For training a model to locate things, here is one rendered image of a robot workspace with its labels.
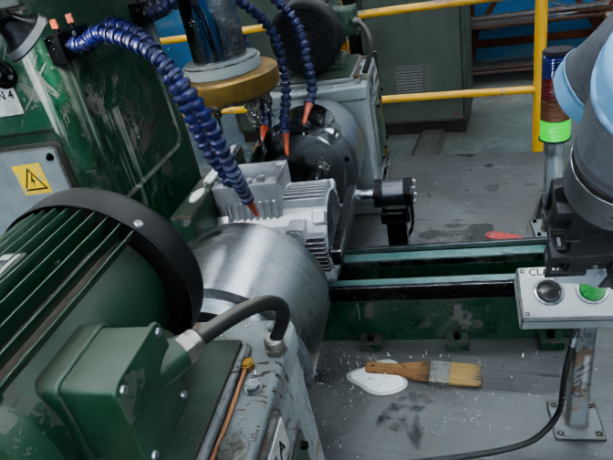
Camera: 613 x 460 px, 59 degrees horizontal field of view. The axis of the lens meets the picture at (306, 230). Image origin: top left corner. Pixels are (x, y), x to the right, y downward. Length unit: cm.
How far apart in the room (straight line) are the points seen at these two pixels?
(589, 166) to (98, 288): 38
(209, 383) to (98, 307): 15
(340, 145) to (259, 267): 53
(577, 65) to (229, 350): 43
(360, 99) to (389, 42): 266
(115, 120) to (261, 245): 38
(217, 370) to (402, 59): 362
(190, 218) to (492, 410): 58
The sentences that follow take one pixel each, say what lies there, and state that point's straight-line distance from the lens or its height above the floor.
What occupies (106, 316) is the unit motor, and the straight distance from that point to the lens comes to 43.
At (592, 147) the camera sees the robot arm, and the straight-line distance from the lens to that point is 44.
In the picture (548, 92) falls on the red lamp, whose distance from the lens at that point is 124.
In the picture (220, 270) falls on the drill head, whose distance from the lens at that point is 71.
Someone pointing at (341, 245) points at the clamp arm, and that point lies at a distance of 96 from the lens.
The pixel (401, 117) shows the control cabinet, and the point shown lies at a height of 15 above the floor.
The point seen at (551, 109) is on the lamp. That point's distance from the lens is 125.
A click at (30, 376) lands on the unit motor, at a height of 132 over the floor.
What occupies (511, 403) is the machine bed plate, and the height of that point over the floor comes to 80.
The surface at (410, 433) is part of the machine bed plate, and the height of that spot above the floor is 80.
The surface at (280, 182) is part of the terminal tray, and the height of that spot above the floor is 113.
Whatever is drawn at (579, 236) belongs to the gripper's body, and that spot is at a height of 123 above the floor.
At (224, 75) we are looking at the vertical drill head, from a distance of 90.
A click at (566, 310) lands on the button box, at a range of 76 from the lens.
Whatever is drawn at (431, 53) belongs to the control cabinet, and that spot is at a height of 59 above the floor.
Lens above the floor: 153
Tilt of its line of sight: 29 degrees down
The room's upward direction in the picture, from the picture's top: 12 degrees counter-clockwise
